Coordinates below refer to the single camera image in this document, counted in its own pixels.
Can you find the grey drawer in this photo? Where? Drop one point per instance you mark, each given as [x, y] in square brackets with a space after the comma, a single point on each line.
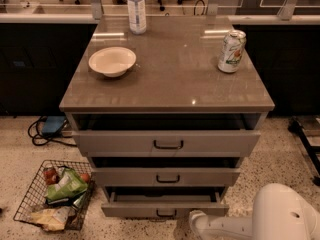
[147, 172]
[166, 135]
[162, 207]

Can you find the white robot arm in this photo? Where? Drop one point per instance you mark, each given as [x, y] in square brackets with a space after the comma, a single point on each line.
[279, 213]

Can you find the red apple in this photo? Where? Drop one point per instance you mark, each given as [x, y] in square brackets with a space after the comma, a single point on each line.
[85, 177]

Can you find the green chip bag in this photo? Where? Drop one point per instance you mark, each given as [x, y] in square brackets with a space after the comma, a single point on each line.
[69, 185]

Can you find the black metal stand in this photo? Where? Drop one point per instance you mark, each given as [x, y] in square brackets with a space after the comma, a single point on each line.
[307, 128]

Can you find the yellow snack bag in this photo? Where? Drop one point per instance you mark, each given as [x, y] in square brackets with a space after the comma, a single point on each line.
[53, 219]

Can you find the blue power box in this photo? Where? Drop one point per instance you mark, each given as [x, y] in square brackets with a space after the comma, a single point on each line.
[53, 125]

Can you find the white ceramic bowl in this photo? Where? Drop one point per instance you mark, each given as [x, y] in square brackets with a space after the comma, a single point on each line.
[112, 61]

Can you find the green white soda can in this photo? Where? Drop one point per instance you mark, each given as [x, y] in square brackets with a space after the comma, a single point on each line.
[232, 49]

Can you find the clear plastic water bottle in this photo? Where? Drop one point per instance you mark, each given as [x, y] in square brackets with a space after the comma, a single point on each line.
[137, 16]

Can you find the black wire basket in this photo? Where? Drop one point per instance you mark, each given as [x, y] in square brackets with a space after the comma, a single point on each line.
[35, 197]

